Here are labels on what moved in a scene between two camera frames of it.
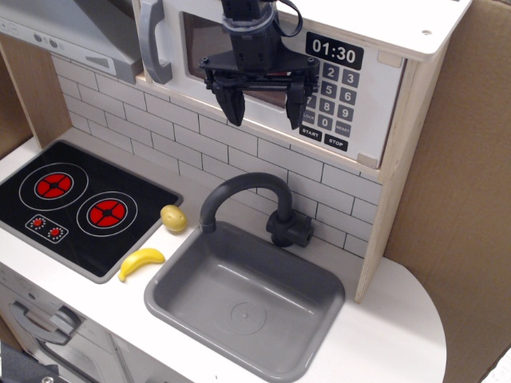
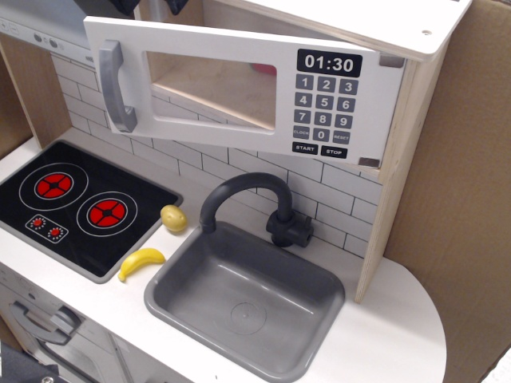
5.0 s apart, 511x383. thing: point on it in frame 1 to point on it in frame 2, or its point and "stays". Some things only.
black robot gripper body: (259, 59) to (124, 9)
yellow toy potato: (173, 219) stays
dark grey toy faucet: (286, 227) stays
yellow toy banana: (137, 259) stays
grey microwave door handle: (150, 13) to (111, 57)
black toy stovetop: (82, 211) stays
